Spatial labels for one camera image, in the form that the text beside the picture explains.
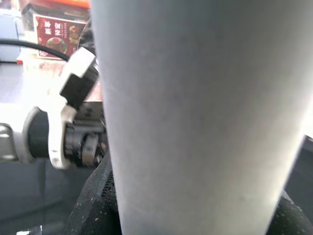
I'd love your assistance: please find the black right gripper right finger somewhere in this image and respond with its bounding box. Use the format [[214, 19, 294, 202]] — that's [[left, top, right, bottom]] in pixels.
[[266, 188, 313, 235]]

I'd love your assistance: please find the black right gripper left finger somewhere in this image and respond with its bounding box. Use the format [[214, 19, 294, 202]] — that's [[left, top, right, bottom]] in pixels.
[[64, 151, 120, 235]]

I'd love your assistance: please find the white plastic table leg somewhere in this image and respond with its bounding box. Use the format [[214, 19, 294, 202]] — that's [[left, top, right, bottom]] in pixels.
[[90, 0, 313, 235]]

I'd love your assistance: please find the red printed carton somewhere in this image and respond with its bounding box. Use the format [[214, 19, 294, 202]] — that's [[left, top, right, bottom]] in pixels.
[[33, 13, 91, 59]]

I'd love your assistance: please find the white chest freezer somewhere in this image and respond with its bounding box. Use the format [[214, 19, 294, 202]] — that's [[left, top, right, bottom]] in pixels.
[[0, 9, 25, 63]]

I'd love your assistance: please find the orange plastic lid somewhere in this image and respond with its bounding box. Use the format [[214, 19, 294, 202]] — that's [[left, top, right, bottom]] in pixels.
[[23, 0, 90, 12]]

